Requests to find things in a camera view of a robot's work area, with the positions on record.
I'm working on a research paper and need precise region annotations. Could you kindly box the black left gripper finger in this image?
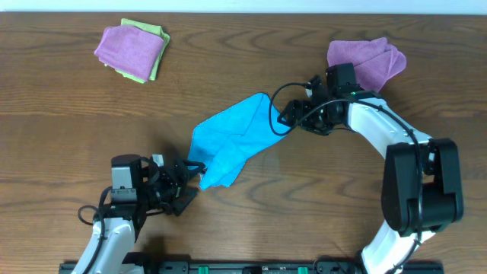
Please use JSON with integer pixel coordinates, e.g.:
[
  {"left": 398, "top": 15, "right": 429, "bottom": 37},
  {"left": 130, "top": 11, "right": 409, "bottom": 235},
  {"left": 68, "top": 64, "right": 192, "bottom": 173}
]
[
  {"left": 173, "top": 187, "right": 198, "bottom": 216},
  {"left": 183, "top": 159, "right": 206, "bottom": 176}
]

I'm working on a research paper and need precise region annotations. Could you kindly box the blue microfiber cloth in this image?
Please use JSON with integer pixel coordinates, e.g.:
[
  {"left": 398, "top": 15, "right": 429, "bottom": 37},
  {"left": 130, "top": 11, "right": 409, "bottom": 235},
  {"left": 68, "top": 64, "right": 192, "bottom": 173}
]
[{"left": 189, "top": 93, "right": 288, "bottom": 190}]

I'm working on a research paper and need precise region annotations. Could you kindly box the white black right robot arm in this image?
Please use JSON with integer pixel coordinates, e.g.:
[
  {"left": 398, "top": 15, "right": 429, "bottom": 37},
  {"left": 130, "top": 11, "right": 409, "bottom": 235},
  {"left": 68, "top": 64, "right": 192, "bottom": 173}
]
[{"left": 269, "top": 63, "right": 464, "bottom": 273}]

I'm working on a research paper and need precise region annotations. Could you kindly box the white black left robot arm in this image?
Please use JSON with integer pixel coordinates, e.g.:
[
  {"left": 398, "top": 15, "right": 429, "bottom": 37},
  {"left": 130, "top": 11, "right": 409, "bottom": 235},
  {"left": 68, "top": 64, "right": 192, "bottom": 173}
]
[{"left": 71, "top": 154, "right": 205, "bottom": 274}]

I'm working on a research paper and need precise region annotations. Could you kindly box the crumpled purple cloth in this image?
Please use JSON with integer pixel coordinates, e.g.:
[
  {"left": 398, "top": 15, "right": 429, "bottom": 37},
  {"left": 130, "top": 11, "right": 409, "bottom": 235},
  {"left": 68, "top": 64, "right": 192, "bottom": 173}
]
[{"left": 326, "top": 37, "right": 407, "bottom": 92}]

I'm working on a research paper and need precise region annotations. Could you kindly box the folded purple cloth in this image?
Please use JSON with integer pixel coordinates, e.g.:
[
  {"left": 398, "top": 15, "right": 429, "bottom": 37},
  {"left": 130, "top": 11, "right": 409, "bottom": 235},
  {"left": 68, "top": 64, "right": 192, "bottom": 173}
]
[{"left": 94, "top": 25, "right": 164, "bottom": 81}]

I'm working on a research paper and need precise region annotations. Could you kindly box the green folded cloth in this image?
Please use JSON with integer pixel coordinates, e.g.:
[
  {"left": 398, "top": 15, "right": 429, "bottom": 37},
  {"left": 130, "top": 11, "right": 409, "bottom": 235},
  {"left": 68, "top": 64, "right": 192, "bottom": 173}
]
[{"left": 95, "top": 18, "right": 170, "bottom": 84}]

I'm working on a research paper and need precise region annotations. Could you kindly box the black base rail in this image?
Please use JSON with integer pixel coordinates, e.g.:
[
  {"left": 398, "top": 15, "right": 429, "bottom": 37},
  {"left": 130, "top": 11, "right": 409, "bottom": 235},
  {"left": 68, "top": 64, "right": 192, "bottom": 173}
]
[{"left": 59, "top": 254, "right": 445, "bottom": 274}]

